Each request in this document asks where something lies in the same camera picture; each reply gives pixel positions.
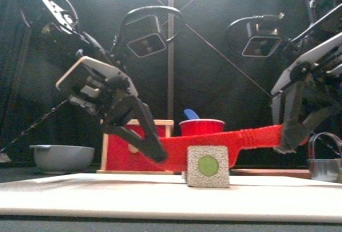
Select black toy sushi roll slice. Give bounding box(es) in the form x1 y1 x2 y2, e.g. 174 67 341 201
186 145 231 189

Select red wooden framed box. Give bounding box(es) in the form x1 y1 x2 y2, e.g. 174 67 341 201
98 119 177 174

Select red plastic cup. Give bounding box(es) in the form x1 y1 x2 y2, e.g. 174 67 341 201
178 118 227 137

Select light wooden board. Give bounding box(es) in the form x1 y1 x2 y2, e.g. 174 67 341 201
230 168 313 179

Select blue plastic spoon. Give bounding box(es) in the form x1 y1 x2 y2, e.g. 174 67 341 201
183 108 201 121

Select white cutting board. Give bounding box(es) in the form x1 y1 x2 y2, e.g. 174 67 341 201
0 172 342 224

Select thin grey diagonal rod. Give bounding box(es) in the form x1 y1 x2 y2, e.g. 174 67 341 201
0 98 72 154

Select grey bowl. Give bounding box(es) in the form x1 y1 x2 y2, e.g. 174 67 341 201
28 144 96 176

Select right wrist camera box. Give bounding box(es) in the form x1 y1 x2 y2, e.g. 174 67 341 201
241 19 285 59

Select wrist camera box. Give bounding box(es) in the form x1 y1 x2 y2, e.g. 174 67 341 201
123 14 169 59
241 19 285 59

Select metal pot with handle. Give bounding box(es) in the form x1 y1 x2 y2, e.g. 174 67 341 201
306 131 342 183

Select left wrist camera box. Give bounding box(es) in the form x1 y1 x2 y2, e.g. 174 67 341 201
123 14 169 59

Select grey vertical frame pole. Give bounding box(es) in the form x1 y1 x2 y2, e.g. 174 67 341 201
167 0 177 121

